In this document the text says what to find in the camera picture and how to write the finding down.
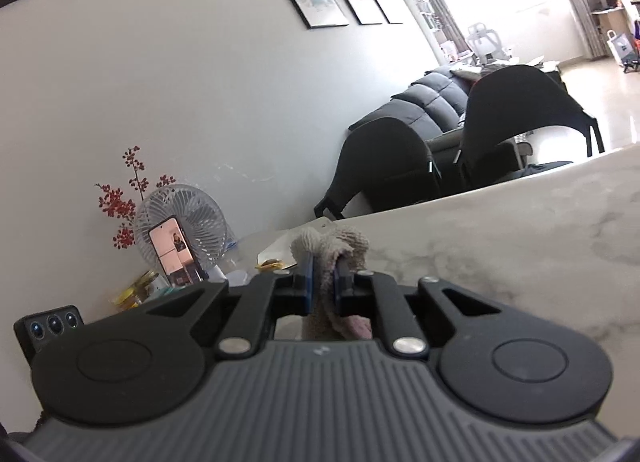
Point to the white paper shopping bag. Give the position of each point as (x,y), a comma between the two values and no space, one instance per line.
(619,46)

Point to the white dish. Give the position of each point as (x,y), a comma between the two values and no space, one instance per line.
(280,247)

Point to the grey sofa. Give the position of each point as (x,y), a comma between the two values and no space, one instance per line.
(430,102)

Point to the white desk fan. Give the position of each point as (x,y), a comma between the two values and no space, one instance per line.
(200,217)

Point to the wooden desk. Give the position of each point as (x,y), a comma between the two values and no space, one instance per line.
(607,17)

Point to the yellow glass jar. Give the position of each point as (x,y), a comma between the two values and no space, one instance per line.
(140,287)

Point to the brownish yellow fruit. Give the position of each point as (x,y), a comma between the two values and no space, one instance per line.
(270,264)

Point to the smartphone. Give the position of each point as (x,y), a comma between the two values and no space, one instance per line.
(172,252)

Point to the white shelf unit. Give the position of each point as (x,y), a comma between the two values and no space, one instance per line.
(425,17)

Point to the white office chair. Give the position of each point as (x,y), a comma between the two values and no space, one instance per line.
(485,39)

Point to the dark dining chair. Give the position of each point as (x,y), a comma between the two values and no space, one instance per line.
(515,112)
(390,162)

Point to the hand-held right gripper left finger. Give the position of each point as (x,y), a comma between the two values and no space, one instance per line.
(306,287)

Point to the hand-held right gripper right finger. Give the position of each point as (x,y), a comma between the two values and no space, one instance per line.
(344,289)

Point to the red berry branches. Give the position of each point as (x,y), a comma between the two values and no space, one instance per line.
(122,202)

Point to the beige knitted cloth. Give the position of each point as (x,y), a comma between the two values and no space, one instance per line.
(332,242)

